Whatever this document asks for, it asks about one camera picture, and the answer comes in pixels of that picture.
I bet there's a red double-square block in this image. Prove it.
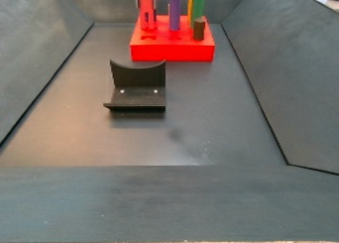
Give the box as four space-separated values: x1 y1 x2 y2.
138 0 155 30

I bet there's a red shape sorter board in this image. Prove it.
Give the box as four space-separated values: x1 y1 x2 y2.
129 15 214 61

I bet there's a black curved plastic holder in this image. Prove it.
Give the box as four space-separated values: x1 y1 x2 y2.
102 61 165 111

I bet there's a purple cylinder peg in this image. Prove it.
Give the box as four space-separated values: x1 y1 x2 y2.
168 0 181 31

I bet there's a green star peg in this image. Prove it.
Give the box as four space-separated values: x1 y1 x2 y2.
190 0 204 24

